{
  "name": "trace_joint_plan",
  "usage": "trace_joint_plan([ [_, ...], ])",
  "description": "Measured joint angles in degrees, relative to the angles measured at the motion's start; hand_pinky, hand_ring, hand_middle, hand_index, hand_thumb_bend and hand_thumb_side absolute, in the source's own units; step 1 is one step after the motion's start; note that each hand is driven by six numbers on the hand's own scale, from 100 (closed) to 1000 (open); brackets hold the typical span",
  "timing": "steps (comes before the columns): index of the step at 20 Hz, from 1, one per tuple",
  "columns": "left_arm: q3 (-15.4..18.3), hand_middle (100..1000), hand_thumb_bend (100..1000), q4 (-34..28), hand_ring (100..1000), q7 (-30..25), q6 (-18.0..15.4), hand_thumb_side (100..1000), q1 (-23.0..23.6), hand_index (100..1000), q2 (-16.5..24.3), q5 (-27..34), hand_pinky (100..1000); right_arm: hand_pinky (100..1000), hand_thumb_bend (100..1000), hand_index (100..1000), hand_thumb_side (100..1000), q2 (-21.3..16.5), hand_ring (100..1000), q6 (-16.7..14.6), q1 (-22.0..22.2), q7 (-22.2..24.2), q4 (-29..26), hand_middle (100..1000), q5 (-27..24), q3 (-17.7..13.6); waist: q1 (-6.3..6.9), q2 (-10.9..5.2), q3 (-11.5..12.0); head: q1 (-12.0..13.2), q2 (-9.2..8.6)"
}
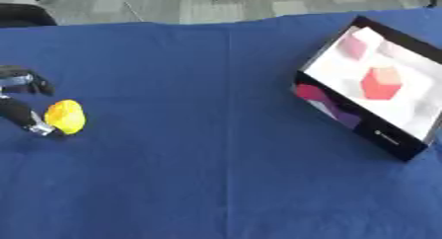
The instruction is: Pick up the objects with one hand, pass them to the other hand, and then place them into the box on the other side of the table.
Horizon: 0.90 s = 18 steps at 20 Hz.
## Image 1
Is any black box white inside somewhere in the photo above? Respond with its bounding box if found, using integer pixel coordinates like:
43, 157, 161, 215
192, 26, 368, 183
291, 15, 442, 163

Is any yellow toy fruit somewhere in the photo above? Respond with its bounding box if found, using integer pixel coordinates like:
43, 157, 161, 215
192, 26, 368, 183
42, 99, 89, 135

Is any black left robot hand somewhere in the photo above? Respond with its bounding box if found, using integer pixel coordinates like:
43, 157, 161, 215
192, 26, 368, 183
0, 64, 68, 137

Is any black chair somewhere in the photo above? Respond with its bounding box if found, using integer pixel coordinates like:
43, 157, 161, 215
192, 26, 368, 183
0, 3, 59, 29

